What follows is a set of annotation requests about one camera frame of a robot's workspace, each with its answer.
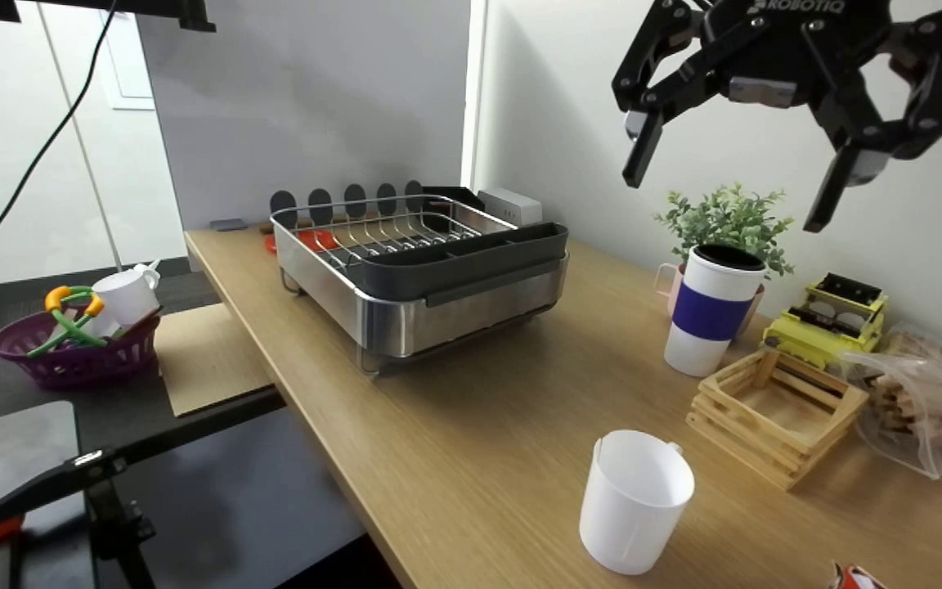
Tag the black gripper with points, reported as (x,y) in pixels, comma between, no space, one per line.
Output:
(787,53)

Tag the white plastic mug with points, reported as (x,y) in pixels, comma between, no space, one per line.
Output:
(631,502)

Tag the purple plastic basket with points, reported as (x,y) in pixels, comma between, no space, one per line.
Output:
(73,365)

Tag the cardboard sheet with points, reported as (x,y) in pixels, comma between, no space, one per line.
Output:
(207,359)

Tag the green plant in pink pot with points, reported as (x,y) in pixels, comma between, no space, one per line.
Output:
(729,216)

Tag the white rectangular box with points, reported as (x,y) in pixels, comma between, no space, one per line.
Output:
(515,207)

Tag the green and yellow toys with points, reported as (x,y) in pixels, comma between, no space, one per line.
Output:
(69,310)

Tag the clear plastic bag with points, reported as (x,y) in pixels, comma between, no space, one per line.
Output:
(904,396)

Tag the steel and black dish rack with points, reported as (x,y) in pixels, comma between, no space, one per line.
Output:
(417,270)

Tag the white cup in basket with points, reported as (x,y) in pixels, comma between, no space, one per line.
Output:
(126,299)

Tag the small wooden crate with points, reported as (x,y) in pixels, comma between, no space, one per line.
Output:
(773,415)

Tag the white cup with blue band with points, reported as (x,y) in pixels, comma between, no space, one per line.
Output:
(709,303)

